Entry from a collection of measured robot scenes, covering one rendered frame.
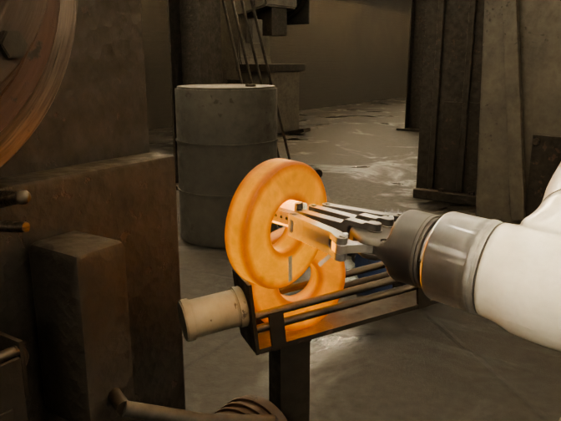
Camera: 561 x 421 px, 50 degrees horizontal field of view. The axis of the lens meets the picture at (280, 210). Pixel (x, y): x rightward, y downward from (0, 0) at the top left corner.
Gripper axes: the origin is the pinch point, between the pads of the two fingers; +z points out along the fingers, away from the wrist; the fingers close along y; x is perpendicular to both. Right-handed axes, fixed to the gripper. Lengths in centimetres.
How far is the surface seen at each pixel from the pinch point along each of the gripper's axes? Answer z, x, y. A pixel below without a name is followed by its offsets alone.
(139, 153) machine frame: 34.9, 1.0, 5.5
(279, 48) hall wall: 743, 3, 862
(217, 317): 10.3, -17.7, -0.2
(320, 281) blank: 3.9, -14.6, 14.5
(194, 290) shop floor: 147, -92, 117
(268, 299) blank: 7.5, -16.3, 7.2
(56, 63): 17.3, 16.1, -18.1
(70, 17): 17.9, 21.0, -15.8
